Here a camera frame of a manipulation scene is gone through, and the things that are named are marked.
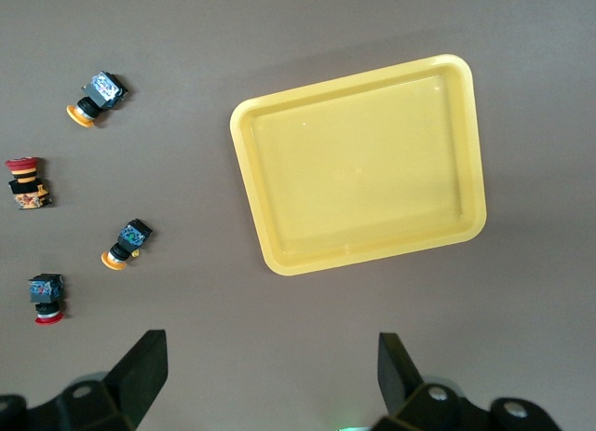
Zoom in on yellow push button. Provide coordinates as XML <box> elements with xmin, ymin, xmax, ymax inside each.
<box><xmin>66</xmin><ymin>70</ymin><xmax>129</xmax><ymax>129</ymax></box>
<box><xmin>100</xmin><ymin>218</ymin><xmax>154</xmax><ymax>269</ymax></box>

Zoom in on red push button, orange bands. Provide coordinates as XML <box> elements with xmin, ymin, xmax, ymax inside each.
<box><xmin>4</xmin><ymin>155</ymin><xmax>53</xmax><ymax>210</ymax></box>

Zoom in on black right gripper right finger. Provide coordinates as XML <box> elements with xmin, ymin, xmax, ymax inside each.
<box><xmin>372</xmin><ymin>332</ymin><xmax>490</xmax><ymax>431</ymax></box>

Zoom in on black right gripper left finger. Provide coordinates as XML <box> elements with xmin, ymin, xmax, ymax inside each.
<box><xmin>54</xmin><ymin>329</ymin><xmax>169</xmax><ymax>431</ymax></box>

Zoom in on yellow plastic tray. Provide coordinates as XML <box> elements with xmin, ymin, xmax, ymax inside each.
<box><xmin>229</xmin><ymin>53</ymin><xmax>488</xmax><ymax>277</ymax></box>

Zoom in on red push button, black body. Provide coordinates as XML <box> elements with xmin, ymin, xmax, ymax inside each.
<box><xmin>27</xmin><ymin>273</ymin><xmax>65</xmax><ymax>326</ymax></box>

